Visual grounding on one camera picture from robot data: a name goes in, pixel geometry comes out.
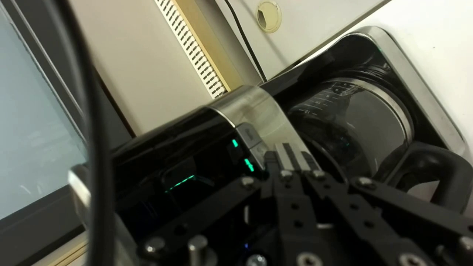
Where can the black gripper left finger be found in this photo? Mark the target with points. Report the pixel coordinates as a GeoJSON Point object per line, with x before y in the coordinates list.
{"type": "Point", "coordinates": [283, 212]}

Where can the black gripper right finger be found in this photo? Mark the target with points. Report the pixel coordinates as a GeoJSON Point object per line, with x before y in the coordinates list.
{"type": "Point", "coordinates": [340, 207]}

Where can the silver coffee maker button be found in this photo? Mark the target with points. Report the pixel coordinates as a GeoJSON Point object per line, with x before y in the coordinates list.
{"type": "Point", "coordinates": [250, 135]}

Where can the black steel coffee maker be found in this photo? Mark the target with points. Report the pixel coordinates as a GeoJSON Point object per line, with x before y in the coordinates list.
{"type": "Point", "coordinates": [197, 153]}

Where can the beige slotted vent strip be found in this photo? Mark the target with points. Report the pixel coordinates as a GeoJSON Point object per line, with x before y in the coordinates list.
{"type": "Point", "coordinates": [192, 46]}

